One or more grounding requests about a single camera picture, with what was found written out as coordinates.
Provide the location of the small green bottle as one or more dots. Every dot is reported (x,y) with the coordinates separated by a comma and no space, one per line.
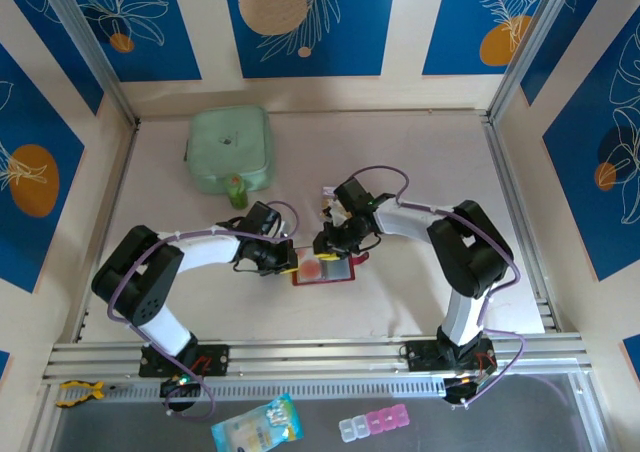
(236,194)

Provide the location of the aluminium mounting rail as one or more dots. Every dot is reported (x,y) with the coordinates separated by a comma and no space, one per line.
(310,357)

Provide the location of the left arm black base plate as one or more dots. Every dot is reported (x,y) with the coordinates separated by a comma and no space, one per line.
(217,359)

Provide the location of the pink white pill organizer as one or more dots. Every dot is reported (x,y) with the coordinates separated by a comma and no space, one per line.
(375,419)

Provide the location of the aluminium frame post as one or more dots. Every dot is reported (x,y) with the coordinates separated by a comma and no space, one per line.
(535,42)
(85,47)

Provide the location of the blue snack packet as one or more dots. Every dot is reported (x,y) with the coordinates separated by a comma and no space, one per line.
(257,422)

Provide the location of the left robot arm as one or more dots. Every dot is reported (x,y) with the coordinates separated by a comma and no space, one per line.
(205,249)

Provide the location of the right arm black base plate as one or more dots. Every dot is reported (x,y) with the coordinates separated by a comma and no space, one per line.
(420,354)

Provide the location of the white card red circle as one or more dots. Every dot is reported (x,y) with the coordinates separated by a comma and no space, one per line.
(310,268)

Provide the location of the red-framed clear bag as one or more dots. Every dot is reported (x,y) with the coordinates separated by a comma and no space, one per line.
(337,272)

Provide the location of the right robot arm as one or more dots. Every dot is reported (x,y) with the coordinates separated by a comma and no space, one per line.
(470,252)

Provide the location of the mint green zip pouch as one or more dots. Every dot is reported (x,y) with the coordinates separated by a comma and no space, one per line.
(227,142)

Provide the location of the yellow black pliers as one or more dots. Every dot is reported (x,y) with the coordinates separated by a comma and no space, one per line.
(97,390)

